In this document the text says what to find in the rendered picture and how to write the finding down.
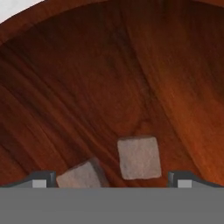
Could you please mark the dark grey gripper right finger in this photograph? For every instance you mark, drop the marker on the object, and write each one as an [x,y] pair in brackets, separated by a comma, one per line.
[180,176]

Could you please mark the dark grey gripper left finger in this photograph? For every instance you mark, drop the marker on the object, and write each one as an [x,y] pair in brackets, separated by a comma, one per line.
[43,176]

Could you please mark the pale grey ice cube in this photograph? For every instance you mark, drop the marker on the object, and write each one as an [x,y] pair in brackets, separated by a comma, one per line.
[81,175]
[140,157]

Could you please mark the brown wooden bowl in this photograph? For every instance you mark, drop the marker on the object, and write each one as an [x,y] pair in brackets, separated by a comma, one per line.
[87,87]

